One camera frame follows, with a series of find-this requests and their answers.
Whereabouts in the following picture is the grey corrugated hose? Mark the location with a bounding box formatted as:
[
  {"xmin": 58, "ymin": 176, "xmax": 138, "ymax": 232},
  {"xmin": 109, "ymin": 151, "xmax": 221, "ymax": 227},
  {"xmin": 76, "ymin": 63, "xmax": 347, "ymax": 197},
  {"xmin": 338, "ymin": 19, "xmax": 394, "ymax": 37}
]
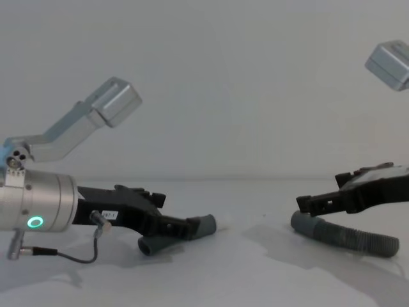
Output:
[{"xmin": 289, "ymin": 210, "xmax": 400, "ymax": 258}]

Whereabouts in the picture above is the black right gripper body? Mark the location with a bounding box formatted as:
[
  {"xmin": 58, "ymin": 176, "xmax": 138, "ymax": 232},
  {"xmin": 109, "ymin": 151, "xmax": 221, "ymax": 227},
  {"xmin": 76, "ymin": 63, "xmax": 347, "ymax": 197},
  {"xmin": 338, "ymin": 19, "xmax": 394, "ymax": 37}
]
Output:
[{"xmin": 334, "ymin": 163, "xmax": 409, "ymax": 214}]

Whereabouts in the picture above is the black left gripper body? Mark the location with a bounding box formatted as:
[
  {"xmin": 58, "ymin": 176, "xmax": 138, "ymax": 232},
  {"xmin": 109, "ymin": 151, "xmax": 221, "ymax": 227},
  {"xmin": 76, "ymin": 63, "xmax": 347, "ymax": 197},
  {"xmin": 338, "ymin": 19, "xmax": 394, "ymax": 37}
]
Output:
[{"xmin": 73, "ymin": 184, "xmax": 161, "ymax": 237}]

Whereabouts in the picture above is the thin dark gripper cable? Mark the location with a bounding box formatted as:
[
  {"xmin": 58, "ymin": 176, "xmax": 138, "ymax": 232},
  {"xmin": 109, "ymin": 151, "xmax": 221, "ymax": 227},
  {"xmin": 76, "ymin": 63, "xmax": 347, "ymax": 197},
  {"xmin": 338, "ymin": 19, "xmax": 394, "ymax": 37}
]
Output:
[{"xmin": 8, "ymin": 209, "xmax": 112, "ymax": 265}]

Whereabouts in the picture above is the white table cloth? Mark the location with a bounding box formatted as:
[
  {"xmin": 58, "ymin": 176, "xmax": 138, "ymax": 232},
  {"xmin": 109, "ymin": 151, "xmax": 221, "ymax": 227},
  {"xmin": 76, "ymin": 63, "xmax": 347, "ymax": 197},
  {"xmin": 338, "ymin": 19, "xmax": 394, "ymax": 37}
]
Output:
[{"xmin": 0, "ymin": 177, "xmax": 409, "ymax": 307}]

